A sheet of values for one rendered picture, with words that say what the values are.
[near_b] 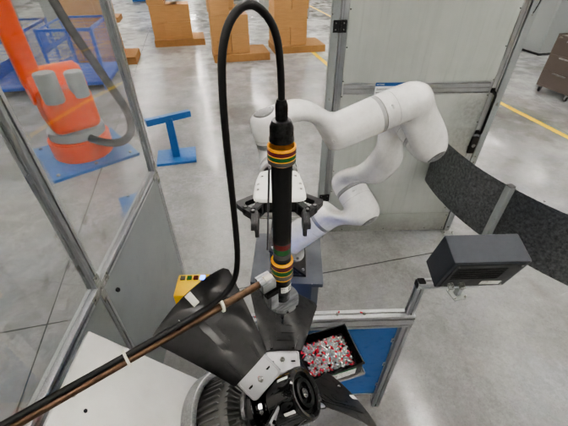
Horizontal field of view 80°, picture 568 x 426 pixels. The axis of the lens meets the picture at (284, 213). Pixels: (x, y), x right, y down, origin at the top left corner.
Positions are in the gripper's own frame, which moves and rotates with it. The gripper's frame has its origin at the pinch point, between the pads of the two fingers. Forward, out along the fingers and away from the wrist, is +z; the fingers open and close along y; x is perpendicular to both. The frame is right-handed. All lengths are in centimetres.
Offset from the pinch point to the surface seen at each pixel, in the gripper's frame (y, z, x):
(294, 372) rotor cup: -2.8, 6.5, -39.7
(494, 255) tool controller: -71, -31, -42
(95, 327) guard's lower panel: 70, -31, -76
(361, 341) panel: -36, -35, -100
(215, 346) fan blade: 15.0, 4.0, -31.5
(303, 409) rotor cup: -4.3, 13.4, -43.0
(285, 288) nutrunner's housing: -0.7, 1.8, -14.8
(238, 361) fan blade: 10.0, 5.6, -35.4
